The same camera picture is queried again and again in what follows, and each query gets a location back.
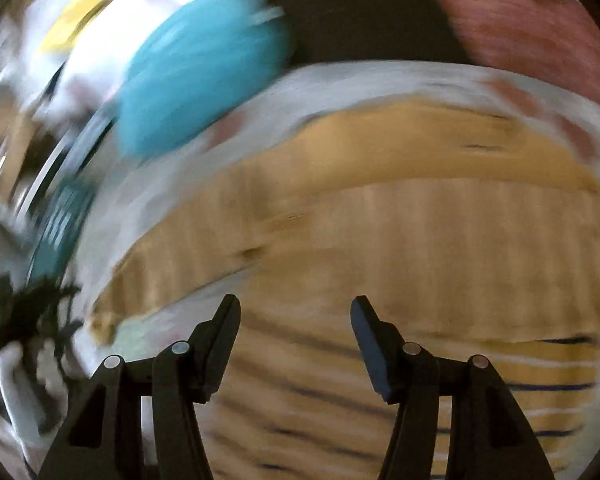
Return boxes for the yellow striped small garment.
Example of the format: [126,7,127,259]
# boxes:
[89,100,600,480]

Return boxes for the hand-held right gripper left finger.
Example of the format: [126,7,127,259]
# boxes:
[37,294,242,480]

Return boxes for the yellow cloth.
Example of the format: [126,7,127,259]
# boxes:
[39,0,123,55]

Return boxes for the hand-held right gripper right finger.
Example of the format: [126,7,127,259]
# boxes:
[350,295,557,480]

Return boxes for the teal cloth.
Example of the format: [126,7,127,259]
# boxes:
[116,0,297,159]

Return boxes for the pink cloth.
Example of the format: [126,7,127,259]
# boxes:
[399,0,600,97]

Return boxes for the white printed blanket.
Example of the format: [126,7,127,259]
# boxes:
[0,60,600,466]

